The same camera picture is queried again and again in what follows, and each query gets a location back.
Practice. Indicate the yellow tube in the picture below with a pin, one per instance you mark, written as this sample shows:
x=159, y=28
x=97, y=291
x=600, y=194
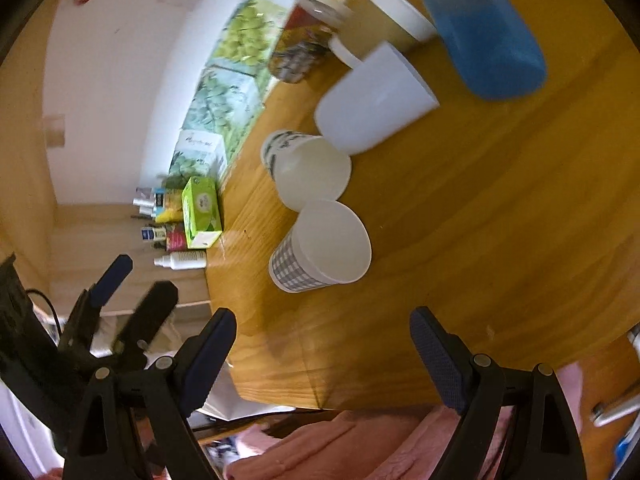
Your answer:
x=168, y=206

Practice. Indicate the plain white plastic cup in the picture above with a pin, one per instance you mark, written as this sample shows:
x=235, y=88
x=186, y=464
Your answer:
x=378, y=98

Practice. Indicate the blue plastic cup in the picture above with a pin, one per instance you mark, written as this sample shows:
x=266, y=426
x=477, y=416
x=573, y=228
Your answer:
x=492, y=48

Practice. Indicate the pink towel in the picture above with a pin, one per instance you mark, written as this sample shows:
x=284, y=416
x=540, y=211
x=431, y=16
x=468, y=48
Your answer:
x=350, y=446

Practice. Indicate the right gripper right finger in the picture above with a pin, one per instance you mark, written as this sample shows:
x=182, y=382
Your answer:
x=542, y=441

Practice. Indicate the white squeeze bottle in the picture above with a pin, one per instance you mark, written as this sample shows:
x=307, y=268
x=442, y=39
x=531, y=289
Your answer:
x=179, y=261

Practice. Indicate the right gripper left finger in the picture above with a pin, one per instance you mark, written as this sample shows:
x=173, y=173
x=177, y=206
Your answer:
x=104, y=442

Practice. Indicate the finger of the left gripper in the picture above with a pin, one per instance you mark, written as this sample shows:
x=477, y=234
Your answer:
x=143, y=325
x=85, y=316

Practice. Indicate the green tissue box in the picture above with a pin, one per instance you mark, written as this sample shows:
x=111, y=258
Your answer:
x=201, y=216

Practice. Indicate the pink jar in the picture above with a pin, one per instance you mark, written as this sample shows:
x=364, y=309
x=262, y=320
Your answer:
x=175, y=240

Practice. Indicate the blue cap cosmetic bottle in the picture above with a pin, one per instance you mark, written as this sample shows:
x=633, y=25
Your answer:
x=153, y=234

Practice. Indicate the colourful printed can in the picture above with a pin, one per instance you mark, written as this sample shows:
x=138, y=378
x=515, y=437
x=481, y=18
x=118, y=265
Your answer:
x=305, y=37

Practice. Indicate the grey checkered paper cup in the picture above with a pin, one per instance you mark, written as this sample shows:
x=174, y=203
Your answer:
x=327, y=245

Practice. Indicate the brown sleeved paper cup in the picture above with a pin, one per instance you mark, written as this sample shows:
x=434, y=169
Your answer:
x=373, y=22

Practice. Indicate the white paper cup black print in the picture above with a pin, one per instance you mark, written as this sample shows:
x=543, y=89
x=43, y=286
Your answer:
x=305, y=168

